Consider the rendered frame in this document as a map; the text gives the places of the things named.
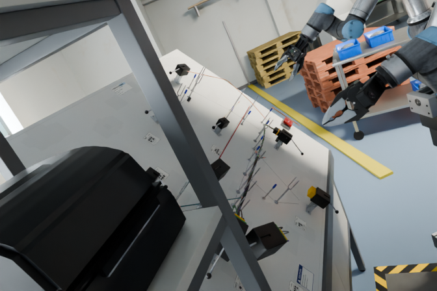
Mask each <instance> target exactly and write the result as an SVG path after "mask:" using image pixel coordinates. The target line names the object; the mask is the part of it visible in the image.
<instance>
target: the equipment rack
mask: <svg viewBox="0 0 437 291"><path fill-rule="evenodd" d="M106 25H108V26H109V28H110V30H111V31H112V33H113V35H114V37H115V39H116V41H117V43H118V45H119V47H120V49H121V50H122V52H123V54H124V56H125V58H126V60H127V63H128V64H129V67H130V68H131V70H132V72H133V74H134V76H135V78H136V80H137V82H138V84H139V86H140V88H141V89H142V91H143V93H144V95H145V97H146V99H147V101H148V103H149V105H150V107H151V109H152V110H153V113H154V114H155V117H156V118H157V121H158V122H159V124H160V126H161V128H162V130H163V132H164V134H165V136H166V138H167V140H168V142H169V144H170V146H171V148H172V149H173V151H174V153H175V155H176V157H177V159H178V161H179V163H180V165H181V167H182V168H183V171H184V172H185V174H186V176H187V178H188V180H189V182H190V184H191V186H192V188H193V190H194V192H195V194H196V196H197V198H198V200H199V202H200V204H201V206H202V207H203V208H200V209H192V210H186V211H182V212H183V214H184V215H185V217H186V220H185V223H184V225H183V227H182V228H181V231H180V232H179V234H178V236H177V237H176V239H175V241H174V243H173V244H172V247H171V248H170V250H169V252H168V253H167V255H166V257H165V259H164V261H163V263H162V264H161V266H160V268H159V269H158V271H157V273H156V274H155V277H154V278H153V280H152V282H151V284H150V286H149V287H148V289H147V291H199V289H200V287H201V285H202V282H203V280H204V277H205V275H206V273H207V270H208V268H209V265H210V264H211V261H212V259H213V256H214V254H215V251H216V250H217V247H218V245H219V242H220V243H221V244H222V246H223V248H224V250H225V252H226V254H227V256H228V258H229V260H230V262H231V263H232V265H233V267H234V269H235V271H236V273H237V275H238V277H239V279H240V281H241V283H242V284H243V286H244V288H245V290H246V291H272V290H271V288H270V286H269V284H268V282H267V280H266V278H265V276H264V274H263V272H262V270H261V268H260V266H259V264H258V261H257V259H256V257H255V255H254V253H253V251H252V249H251V247H250V245H249V243H248V241H247V239H246V236H245V234H244V232H243V230H242V229H241V226H240V225H239V222H238V221H237V218H236V217H235V214H234V212H233V210H232V208H231V206H230V204H229V202H228V200H227V198H226V196H225V194H224V191H223V189H222V187H221V185H220V183H219V181H218V179H217V177H216V175H215V173H214V171H213V169H212V167H211V165H210V163H209V161H208V159H207V157H206V155H205V153H204V150H203V148H202V146H201V144H200V142H199V140H198V138H197V136H196V134H195V132H194V130H193V128H192V125H191V123H190V121H189V119H188V117H187V115H186V113H185V111H184V109H183V107H182V105H181V103H180V101H179V99H178V97H177V95H176V93H175V91H174V89H173V87H172V85H171V83H170V80H169V78H168V76H167V74H166V72H165V70H164V68H163V66H162V64H161V62H160V60H159V57H158V56H157V53H156V52H155V49H154V48H153V45H152V43H151V42H150V39H149V38H148V35H147V33H146V31H145V29H144V27H143V25H142V23H141V21H140V19H139V17H138V15H137V12H136V10H135V8H134V6H133V4H132V2H131V0H0V84H1V83H2V82H4V81H6V80H8V79H9V78H11V77H13V76H15V75H17V74H19V73H21V72H22V71H24V70H26V69H28V68H30V67H31V66H33V65H35V64H37V63H39V62H41V61H43V60H44V59H46V58H48V57H50V56H51V55H54V54H55V53H57V52H59V51H61V50H63V49H64V48H66V47H68V46H70V45H72V44H74V43H76V42H78V41H79V40H81V39H83V38H84V37H86V36H88V35H90V34H92V33H93V32H96V31H98V30H99V29H101V28H103V27H105V26H106ZM25 169H26V168H25V166H24V165H23V163H22V162H21V160H20V159H19V157H18V156H17V154H16V153H15V152H14V150H13V149H12V147H11V146H10V144H9V143H8V141H7V139H6V138H5V137H4V136H3V134H2V132H1V131H0V173H1V175H2V176H3V177H4V178H5V180H6V181H8V180H9V179H11V178H12V177H13V176H15V175H17V174H18V173H20V172H21V171H23V170H25Z"/></svg>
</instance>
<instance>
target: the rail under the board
mask: <svg viewBox="0 0 437 291"><path fill-rule="evenodd" d="M326 193H327V194H329V195H330V202H331V204H332V205H333V206H334V157H333V155H332V152H331V150H328V173H327V187H326ZM331 204H330V203H329V204H328V205H327V206H326V213H325V227H324V253H323V278H322V291H332V245H333V207H332V206H331Z"/></svg>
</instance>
